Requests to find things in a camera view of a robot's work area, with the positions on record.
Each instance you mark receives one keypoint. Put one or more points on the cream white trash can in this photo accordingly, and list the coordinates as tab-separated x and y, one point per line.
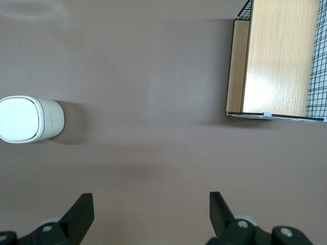
23	118

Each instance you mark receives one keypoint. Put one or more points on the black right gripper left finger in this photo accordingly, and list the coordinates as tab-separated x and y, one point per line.
74	217

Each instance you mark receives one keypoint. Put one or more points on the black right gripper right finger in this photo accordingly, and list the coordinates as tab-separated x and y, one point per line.
222	217

